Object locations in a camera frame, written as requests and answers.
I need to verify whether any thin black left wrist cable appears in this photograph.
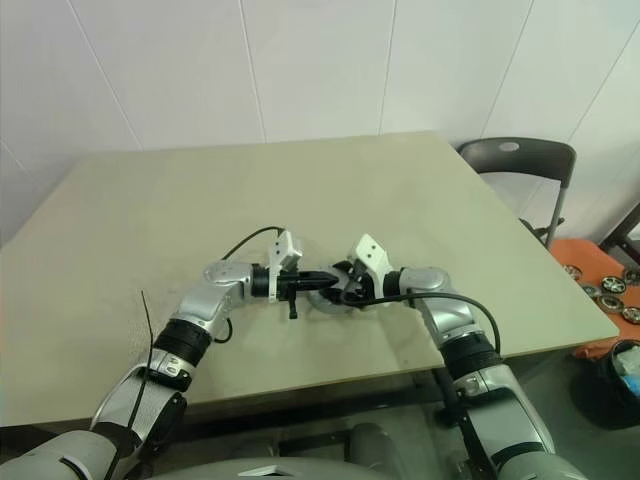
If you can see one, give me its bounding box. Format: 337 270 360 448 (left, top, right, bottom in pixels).
212 317 235 346

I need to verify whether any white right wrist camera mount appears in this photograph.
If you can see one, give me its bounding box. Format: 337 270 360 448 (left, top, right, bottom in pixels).
347 233 401 301

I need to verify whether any loose black cable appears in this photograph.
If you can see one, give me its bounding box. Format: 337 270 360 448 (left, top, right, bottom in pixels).
107 290 154 480

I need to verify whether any black metal rack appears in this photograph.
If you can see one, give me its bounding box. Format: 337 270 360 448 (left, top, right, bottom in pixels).
597 192 640 261

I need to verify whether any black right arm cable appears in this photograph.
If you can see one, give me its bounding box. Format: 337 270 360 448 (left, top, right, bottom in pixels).
347 291 504 364

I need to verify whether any black table leg frame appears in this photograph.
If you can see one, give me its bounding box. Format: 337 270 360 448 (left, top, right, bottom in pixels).
182 367 469 441

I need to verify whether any black bin with trash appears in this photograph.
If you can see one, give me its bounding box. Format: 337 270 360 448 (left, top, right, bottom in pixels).
569 339 640 431

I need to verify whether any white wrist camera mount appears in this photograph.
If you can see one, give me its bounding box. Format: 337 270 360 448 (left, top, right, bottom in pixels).
347 233 401 301
264 228 306 304

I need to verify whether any round cover plate with circuit board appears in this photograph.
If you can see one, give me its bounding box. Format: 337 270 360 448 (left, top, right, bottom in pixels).
308 287 361 309

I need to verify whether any orange tray with wheels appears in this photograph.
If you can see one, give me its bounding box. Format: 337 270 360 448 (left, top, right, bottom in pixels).
547 238 640 361

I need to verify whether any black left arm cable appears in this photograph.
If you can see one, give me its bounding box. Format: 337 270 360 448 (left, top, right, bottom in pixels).
219 226 289 261

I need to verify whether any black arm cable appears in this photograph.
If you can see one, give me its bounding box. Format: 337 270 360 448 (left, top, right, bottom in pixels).
219 226 289 261
347 291 504 364

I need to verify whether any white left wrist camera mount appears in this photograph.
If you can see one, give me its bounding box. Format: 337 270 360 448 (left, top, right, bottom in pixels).
264 228 306 304

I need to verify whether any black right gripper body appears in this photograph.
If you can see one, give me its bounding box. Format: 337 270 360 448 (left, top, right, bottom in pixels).
346 269 378 302

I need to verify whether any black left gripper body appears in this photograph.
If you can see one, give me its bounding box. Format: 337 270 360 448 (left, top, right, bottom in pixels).
274 269 306 322

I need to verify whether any black folding chair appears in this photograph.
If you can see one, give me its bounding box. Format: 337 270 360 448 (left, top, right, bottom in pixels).
457 137 578 251

